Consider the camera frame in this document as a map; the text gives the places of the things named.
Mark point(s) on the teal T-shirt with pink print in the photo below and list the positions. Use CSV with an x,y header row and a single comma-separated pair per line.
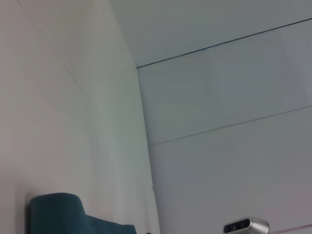
x,y
68,214

